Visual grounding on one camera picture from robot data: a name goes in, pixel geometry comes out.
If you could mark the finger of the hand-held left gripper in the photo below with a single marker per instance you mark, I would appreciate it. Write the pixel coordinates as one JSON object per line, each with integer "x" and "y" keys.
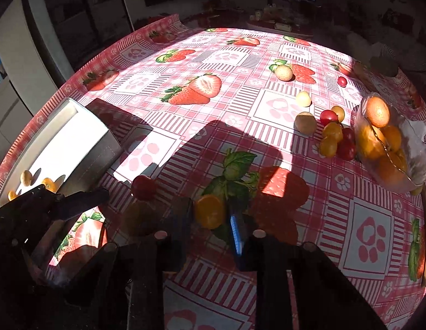
{"x": 37, "y": 196}
{"x": 85, "y": 201}

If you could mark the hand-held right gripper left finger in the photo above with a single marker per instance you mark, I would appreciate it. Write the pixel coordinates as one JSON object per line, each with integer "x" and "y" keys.
{"x": 183, "y": 220}

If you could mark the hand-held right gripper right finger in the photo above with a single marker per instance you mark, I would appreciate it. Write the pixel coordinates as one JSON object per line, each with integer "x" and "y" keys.
{"x": 236, "y": 233}

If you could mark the yellow cherry tomato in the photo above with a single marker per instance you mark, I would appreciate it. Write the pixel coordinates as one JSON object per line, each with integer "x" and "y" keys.
{"x": 210, "y": 211}
{"x": 339, "y": 112}
{"x": 11, "y": 196}
{"x": 333, "y": 130}
{"x": 328, "y": 146}
{"x": 49, "y": 184}
{"x": 417, "y": 190}

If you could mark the beige longan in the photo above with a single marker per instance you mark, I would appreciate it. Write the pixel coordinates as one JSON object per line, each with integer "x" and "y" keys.
{"x": 303, "y": 98}
{"x": 26, "y": 177}
{"x": 283, "y": 73}
{"x": 305, "y": 122}

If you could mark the white cardboard box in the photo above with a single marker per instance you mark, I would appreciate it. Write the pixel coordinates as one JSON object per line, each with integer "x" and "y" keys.
{"x": 61, "y": 144}

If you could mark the clear plastic bag of fruits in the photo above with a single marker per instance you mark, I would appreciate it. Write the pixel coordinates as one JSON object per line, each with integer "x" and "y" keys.
{"x": 414, "y": 151}

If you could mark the dark fruit in shadow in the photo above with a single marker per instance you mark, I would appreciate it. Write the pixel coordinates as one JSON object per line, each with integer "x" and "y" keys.
{"x": 139, "y": 218}

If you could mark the red cherry tomato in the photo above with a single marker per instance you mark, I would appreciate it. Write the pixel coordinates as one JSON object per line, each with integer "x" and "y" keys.
{"x": 327, "y": 117}
{"x": 342, "y": 81}
{"x": 347, "y": 150}
{"x": 349, "y": 134}
{"x": 144, "y": 187}

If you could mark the white cabinet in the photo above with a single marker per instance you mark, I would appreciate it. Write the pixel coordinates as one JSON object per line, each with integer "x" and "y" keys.
{"x": 20, "y": 58}

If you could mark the strawberry print pink tablecloth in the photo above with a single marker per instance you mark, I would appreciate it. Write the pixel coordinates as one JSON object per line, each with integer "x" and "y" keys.
{"x": 233, "y": 75}

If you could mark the orange mandarin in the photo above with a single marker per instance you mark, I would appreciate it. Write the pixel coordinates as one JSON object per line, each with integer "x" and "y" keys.
{"x": 378, "y": 111}
{"x": 369, "y": 142}
{"x": 388, "y": 170}
{"x": 392, "y": 137}

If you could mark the cluttered side table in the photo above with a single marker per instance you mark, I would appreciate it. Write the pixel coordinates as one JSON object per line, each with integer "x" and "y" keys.
{"x": 278, "y": 24}

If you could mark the dark round container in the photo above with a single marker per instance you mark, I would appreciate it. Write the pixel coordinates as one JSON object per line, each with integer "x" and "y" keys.
{"x": 383, "y": 65}

